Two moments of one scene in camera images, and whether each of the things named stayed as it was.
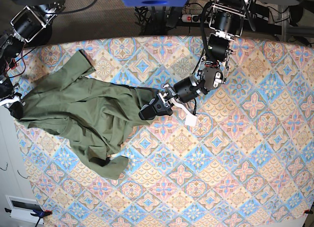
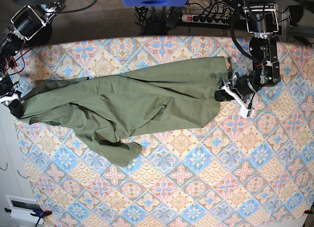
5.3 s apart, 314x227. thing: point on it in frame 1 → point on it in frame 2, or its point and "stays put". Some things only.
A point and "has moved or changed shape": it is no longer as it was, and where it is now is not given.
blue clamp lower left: [39, 214] stays put
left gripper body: [7, 97] stays put
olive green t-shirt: [96, 116] has moved or changed shape
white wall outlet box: [21, 208] stays put
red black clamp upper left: [13, 64] stays put
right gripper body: [170, 95] → [244, 85]
